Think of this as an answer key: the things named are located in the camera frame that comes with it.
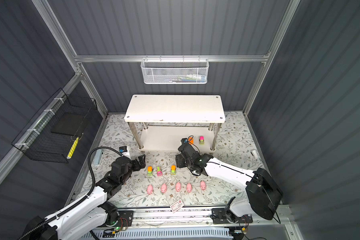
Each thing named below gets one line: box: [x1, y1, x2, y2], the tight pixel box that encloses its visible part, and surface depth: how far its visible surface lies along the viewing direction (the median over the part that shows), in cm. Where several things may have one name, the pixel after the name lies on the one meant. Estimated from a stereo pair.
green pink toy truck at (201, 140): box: [199, 136, 205, 145], surface depth 96 cm
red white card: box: [169, 199, 185, 214], surface depth 78 cm
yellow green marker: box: [66, 136, 80, 159], surface depth 70 cm
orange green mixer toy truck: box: [170, 164, 177, 175], surface depth 90 cm
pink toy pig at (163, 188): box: [160, 183, 168, 194], surface depth 84 cm
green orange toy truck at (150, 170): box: [147, 165, 154, 176], surface depth 90 cm
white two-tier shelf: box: [124, 94, 226, 152], surface depth 80 cm
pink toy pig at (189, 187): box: [186, 182, 193, 193], surface depth 84 cm
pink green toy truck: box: [156, 166, 163, 177], surface depth 89 cm
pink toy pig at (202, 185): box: [200, 180, 206, 191], surface depth 85 cm
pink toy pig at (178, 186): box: [175, 182, 182, 192], surface depth 84 cm
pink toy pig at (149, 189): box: [146, 184, 154, 195], surface depth 84 cm
